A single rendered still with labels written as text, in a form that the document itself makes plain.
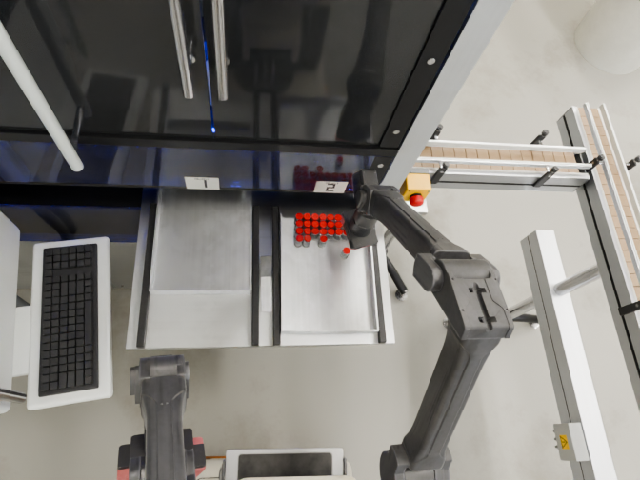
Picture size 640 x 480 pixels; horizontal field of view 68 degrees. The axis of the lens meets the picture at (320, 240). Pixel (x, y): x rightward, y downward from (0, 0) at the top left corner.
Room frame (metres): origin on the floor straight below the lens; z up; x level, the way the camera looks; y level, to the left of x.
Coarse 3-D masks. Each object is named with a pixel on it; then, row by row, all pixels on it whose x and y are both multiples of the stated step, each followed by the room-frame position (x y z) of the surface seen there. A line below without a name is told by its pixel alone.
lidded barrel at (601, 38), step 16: (608, 0) 2.96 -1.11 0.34; (624, 0) 2.88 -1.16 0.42; (592, 16) 2.99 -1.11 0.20; (608, 16) 2.90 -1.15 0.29; (624, 16) 2.84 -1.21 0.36; (576, 32) 3.04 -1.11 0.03; (592, 32) 2.91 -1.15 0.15; (608, 32) 2.86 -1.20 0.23; (624, 32) 2.82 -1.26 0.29; (592, 48) 2.87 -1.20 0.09; (608, 48) 2.83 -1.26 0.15; (624, 48) 2.81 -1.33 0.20; (592, 64) 2.84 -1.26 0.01; (608, 64) 2.82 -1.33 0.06; (624, 64) 2.82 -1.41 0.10
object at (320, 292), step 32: (288, 224) 0.58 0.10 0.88; (288, 256) 0.49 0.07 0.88; (320, 256) 0.52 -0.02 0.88; (352, 256) 0.56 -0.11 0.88; (288, 288) 0.40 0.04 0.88; (320, 288) 0.44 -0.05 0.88; (352, 288) 0.47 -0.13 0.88; (288, 320) 0.32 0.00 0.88; (320, 320) 0.35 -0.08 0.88; (352, 320) 0.38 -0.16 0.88
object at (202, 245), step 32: (160, 192) 0.53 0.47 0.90; (192, 192) 0.57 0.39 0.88; (224, 192) 0.61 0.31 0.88; (160, 224) 0.45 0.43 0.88; (192, 224) 0.48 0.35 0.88; (224, 224) 0.51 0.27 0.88; (160, 256) 0.36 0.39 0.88; (192, 256) 0.39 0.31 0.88; (224, 256) 0.42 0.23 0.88; (160, 288) 0.28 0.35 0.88; (192, 288) 0.31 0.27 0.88; (224, 288) 0.34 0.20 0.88
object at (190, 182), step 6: (186, 180) 0.53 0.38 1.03; (192, 180) 0.53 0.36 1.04; (198, 180) 0.54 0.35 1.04; (210, 180) 0.55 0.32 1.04; (216, 180) 0.56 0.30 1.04; (192, 186) 0.53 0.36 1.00; (198, 186) 0.54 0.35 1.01; (204, 186) 0.54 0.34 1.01; (210, 186) 0.55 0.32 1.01; (216, 186) 0.56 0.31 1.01
